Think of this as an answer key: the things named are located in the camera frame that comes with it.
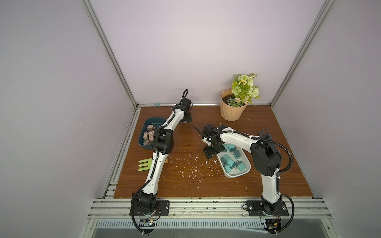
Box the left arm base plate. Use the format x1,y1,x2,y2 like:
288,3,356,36
129,200,170,217

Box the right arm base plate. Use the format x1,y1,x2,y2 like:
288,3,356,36
245,199,289,217

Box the white oval storage tray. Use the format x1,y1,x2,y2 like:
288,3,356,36
216,143,251,179

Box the dark teal storage tray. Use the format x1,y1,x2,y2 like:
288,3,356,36
138,117,166,150

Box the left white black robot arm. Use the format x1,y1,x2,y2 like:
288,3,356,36
130,89,192,235

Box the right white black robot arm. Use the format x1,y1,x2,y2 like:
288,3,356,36
199,125,295,235

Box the peach ribbed flower pot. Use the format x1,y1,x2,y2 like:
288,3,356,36
220,89,247,122

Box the green artificial flower plant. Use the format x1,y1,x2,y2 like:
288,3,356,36
227,73,260,107

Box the teal plug lone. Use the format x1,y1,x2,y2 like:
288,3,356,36
234,150,241,159

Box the teal plug top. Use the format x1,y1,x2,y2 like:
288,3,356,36
224,164,232,174

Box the blue garden fork wooden handle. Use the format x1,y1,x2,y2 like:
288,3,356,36
259,129,272,140

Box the green garden fork wooden handle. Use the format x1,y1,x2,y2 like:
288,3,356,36
138,158,154,172

